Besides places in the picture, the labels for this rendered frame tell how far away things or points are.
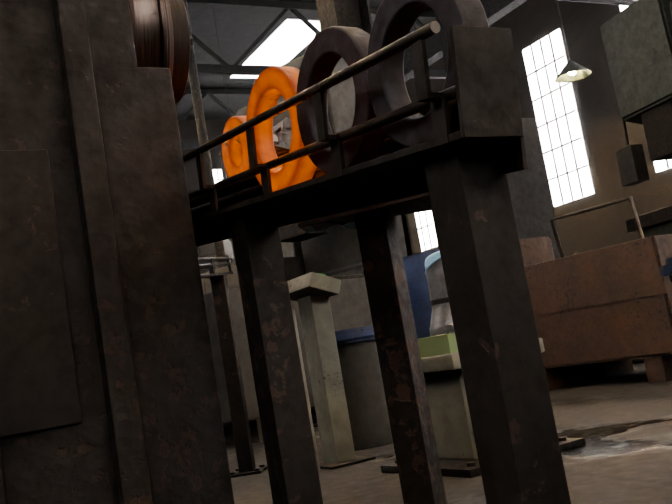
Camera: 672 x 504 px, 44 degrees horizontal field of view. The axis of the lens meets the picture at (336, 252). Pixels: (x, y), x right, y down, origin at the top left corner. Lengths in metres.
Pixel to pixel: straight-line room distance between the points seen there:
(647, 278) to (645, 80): 3.28
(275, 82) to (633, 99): 5.93
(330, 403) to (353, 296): 1.89
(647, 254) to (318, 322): 1.67
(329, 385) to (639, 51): 4.80
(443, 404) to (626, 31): 5.13
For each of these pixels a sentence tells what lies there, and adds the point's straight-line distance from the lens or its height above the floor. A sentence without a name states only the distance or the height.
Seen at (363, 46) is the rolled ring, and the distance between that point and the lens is 1.01.
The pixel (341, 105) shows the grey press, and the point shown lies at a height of 1.93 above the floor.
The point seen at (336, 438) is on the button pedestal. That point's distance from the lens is 2.73.
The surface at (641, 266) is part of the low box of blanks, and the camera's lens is 3.85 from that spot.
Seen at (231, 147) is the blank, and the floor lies 0.84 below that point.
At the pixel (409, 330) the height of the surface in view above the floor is 0.37.
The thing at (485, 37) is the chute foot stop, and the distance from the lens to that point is 0.85.
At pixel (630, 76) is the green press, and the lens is 7.05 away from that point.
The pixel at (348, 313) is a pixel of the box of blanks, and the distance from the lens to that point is 4.51.
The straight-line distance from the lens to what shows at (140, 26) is 1.79.
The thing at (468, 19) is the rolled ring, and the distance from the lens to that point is 0.85.
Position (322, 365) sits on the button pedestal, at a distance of 2.71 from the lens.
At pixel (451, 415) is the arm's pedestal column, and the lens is 2.29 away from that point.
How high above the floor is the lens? 0.35
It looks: 7 degrees up
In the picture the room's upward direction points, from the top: 10 degrees counter-clockwise
